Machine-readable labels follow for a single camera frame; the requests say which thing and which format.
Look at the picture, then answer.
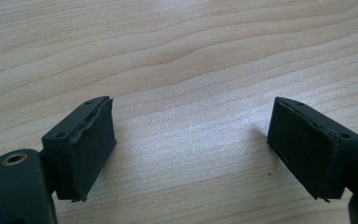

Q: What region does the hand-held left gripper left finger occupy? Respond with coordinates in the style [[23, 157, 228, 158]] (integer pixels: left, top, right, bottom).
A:
[[41, 95, 117, 203]]

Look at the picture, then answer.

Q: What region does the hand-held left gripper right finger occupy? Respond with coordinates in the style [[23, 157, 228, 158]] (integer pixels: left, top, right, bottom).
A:
[[267, 96, 358, 203]]

